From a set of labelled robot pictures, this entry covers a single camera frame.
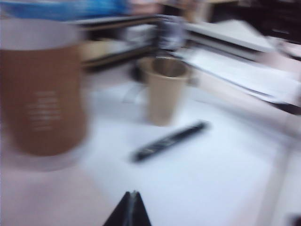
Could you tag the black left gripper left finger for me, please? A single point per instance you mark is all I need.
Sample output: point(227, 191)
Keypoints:
point(122, 214)

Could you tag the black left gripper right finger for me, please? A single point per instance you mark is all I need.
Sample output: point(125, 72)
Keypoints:
point(140, 214)

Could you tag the thick black marker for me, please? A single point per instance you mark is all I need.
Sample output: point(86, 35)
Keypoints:
point(171, 141)

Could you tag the beige paper cup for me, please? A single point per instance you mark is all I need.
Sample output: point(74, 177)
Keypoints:
point(164, 101)

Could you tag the slim black marker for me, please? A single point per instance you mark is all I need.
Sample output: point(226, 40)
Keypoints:
point(165, 35)

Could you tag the white paper sheet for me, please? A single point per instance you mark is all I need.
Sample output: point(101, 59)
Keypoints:
point(200, 188)

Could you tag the clear plastic jar brown label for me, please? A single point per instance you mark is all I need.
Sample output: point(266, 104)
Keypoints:
point(42, 99)

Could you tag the wooden desk shelf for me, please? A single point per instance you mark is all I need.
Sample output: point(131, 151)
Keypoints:
point(108, 63)

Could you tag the cream box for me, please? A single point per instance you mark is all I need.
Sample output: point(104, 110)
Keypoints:
point(101, 50)

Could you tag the stack of papers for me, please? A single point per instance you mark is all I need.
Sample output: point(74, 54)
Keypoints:
point(247, 75)

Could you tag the grey flat item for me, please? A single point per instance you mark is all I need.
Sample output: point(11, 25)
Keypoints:
point(230, 35)

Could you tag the blue wet wipes pack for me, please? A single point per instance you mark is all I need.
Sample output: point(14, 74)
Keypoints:
point(58, 9)

